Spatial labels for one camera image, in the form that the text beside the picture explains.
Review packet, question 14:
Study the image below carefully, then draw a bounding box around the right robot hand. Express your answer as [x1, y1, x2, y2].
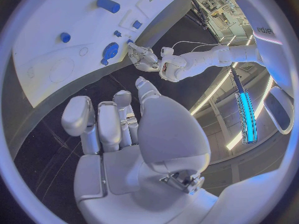
[60, 76, 219, 224]

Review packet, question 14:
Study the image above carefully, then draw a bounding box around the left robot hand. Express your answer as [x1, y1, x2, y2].
[127, 42, 163, 73]

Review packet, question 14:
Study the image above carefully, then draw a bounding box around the white task board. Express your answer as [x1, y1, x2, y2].
[11, 0, 198, 109]

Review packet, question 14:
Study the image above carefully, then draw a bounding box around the blue gear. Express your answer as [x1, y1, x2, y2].
[101, 42, 121, 61]

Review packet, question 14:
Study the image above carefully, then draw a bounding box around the large blue cylinder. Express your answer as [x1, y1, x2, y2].
[96, 0, 122, 14]

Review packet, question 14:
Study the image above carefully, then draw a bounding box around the glowing light bar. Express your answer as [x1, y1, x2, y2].
[230, 65, 258, 145]

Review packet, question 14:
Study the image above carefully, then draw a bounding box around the workshop equipment rack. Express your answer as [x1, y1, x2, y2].
[191, 0, 254, 44]

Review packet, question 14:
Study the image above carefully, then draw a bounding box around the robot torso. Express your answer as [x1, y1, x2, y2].
[233, 0, 297, 135]

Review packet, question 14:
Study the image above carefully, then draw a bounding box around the white cable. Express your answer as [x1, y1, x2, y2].
[171, 40, 222, 49]
[189, 44, 221, 53]

